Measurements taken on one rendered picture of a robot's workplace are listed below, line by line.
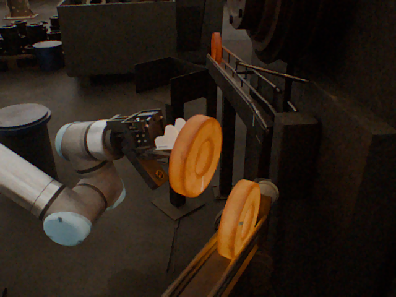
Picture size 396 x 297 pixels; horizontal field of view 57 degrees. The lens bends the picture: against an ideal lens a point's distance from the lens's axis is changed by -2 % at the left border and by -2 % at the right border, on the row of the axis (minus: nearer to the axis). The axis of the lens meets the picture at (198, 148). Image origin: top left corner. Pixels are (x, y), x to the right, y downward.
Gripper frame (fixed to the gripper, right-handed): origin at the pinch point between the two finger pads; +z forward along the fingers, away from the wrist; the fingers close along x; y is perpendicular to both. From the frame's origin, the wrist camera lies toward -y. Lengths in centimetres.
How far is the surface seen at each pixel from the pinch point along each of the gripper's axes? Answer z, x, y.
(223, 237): 5.9, -7.6, -14.6
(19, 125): -128, 44, -7
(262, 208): 7.1, 8.0, -18.4
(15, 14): -617, 412, 99
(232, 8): -10, 49, 22
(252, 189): 9.2, 1.3, -9.6
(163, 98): -59, 69, -8
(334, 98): 19.3, 31.7, -2.4
